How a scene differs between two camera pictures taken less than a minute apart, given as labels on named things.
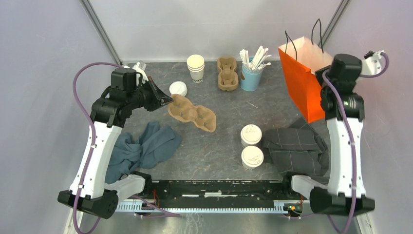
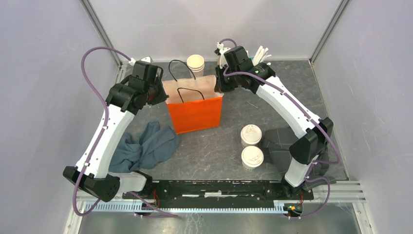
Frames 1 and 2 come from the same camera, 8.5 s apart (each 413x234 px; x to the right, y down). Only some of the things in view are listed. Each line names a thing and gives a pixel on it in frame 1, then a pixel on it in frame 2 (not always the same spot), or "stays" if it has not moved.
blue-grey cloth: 130,153 stays
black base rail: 159,190 stays
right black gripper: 320,76 to 220,86
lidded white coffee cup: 252,156 stays
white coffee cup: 250,134 stays
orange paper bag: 300,60 to 194,103
